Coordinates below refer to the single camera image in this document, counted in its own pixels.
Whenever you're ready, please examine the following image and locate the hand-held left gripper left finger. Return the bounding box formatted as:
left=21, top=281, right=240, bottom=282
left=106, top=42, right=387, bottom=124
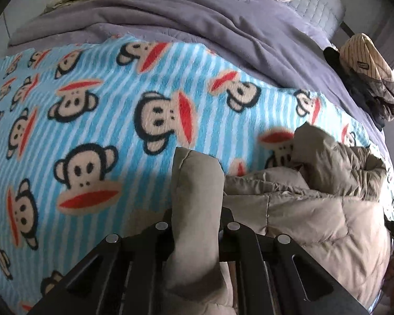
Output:
left=26, top=207, right=175, bottom=315

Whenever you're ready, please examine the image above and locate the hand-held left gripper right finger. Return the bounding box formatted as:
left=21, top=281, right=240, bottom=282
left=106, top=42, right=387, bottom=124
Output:
left=218, top=207, right=369, bottom=315

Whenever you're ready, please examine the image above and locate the grey quilted pillow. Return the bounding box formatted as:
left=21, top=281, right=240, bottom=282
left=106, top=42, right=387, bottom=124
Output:
left=287, top=0, right=345, bottom=40

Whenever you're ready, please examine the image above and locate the grey puffer jacket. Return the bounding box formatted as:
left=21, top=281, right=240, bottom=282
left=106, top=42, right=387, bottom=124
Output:
left=162, top=121, right=394, bottom=315

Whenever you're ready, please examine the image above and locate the black folded garment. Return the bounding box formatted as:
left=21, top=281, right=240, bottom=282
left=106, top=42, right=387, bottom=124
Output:
left=322, top=46, right=386, bottom=132

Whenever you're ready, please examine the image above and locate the purple duvet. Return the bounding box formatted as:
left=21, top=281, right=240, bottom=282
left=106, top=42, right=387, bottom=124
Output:
left=7, top=0, right=386, bottom=132

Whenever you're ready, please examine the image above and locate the blue monkey printed blanket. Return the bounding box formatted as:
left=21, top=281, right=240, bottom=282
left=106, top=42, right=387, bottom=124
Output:
left=0, top=33, right=394, bottom=312

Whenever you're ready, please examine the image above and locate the pile of folded clothes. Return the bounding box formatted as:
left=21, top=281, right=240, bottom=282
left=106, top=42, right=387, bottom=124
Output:
left=340, top=33, right=394, bottom=122

